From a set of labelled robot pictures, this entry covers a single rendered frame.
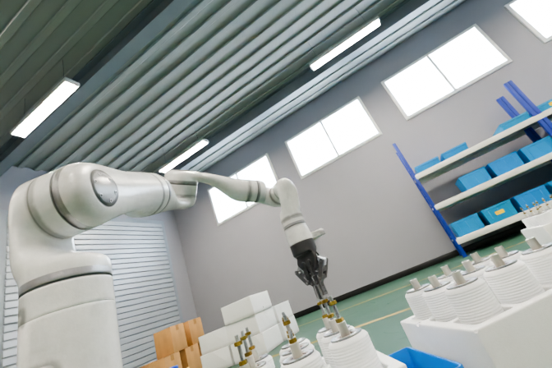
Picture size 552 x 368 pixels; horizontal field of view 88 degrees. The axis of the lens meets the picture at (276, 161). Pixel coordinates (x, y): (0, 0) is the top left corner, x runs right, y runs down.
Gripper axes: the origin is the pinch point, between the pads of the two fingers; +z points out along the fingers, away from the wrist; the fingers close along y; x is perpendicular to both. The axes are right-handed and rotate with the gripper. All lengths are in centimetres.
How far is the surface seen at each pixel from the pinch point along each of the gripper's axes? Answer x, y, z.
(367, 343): -6.8, 14.0, 12.7
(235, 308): 109, -234, -12
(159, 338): 75, -373, -16
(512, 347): 11.1, 33.5, 22.5
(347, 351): -11.2, 11.7, 12.3
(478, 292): 14.4, 32.2, 12.2
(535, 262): 32, 41, 12
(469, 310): 12.8, 28.8, 15.1
